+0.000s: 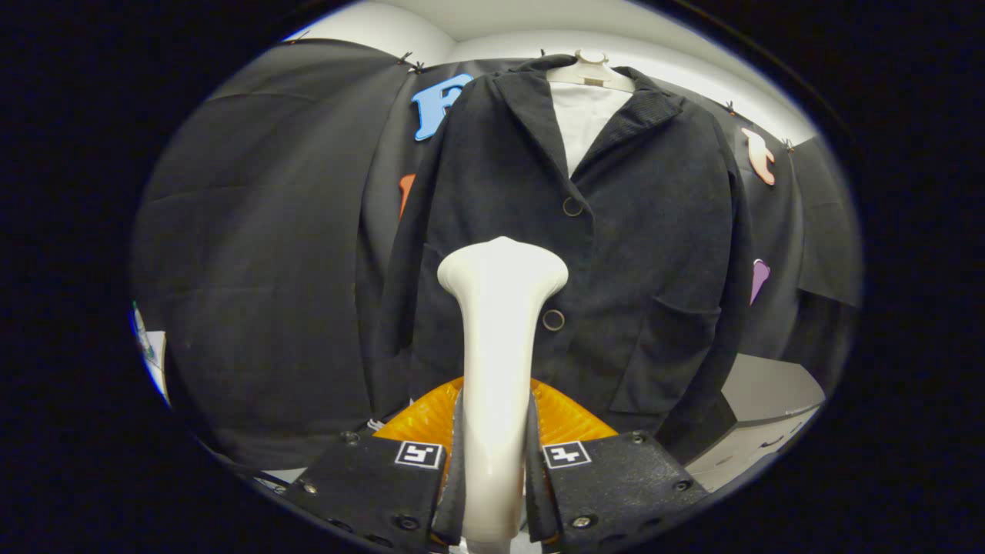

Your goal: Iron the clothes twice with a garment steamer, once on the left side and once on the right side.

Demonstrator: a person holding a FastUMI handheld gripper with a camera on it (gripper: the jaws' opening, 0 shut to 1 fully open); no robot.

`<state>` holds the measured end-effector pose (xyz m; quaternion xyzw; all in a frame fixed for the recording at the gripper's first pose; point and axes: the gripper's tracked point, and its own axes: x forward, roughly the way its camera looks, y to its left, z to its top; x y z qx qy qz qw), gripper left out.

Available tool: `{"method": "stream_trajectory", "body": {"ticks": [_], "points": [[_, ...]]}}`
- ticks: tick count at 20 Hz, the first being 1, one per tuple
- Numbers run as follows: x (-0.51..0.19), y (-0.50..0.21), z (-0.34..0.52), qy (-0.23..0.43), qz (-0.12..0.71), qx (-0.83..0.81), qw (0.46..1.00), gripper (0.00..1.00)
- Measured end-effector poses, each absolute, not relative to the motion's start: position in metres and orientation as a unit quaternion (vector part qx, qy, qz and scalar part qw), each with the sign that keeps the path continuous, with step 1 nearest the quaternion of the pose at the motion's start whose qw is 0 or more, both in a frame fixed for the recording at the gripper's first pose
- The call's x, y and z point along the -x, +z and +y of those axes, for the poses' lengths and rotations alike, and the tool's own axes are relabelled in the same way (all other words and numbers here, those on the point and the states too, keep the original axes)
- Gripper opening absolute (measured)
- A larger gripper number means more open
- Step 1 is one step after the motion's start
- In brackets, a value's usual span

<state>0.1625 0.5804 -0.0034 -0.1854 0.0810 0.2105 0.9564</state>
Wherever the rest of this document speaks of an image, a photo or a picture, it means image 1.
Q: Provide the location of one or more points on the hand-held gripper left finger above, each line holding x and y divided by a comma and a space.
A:
454, 508

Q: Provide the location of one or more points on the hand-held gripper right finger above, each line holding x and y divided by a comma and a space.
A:
537, 500

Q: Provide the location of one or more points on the white garment steamer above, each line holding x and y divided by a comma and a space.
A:
500, 338

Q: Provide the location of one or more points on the black suit jacket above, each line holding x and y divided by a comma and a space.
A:
646, 246

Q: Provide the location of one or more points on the white shirt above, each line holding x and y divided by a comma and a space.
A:
581, 123

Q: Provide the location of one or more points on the white clothes hanger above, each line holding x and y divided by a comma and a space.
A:
591, 73

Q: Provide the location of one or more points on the grey cabinet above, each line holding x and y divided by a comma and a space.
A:
769, 392

